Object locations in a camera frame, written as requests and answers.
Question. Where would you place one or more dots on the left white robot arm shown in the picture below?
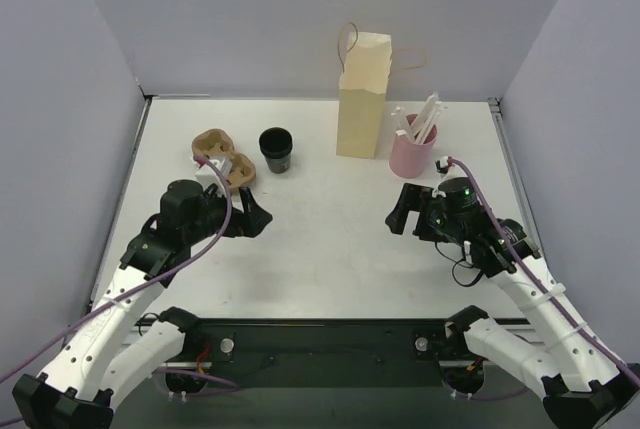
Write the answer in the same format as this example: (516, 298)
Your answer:
(86, 382)

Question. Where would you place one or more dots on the pink straw holder cup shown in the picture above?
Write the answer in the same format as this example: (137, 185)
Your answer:
(410, 159)

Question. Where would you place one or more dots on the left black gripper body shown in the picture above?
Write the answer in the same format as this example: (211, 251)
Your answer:
(241, 216)

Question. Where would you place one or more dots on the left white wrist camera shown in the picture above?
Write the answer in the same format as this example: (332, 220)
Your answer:
(207, 176)

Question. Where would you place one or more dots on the brown pulp cup carrier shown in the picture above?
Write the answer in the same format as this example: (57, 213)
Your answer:
(217, 146)

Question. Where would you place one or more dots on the black coffee cup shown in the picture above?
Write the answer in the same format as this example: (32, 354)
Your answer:
(276, 145)

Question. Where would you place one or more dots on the beige paper bag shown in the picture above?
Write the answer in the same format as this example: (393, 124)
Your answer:
(366, 61)

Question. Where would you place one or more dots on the aluminium frame rail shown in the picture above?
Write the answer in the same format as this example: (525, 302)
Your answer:
(520, 191)

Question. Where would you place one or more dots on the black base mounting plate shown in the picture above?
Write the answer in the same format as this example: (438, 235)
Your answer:
(331, 353)

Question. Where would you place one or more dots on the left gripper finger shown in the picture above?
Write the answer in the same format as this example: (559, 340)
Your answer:
(247, 201)
(256, 220)

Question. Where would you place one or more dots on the white wrapped straw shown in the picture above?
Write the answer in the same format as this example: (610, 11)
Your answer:
(402, 124)
(418, 122)
(429, 123)

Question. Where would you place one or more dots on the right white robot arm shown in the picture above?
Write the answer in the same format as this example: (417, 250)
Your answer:
(580, 382)

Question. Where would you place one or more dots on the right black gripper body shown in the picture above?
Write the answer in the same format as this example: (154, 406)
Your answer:
(417, 214)

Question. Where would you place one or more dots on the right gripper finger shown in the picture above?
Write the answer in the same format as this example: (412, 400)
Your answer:
(410, 199)
(397, 218)

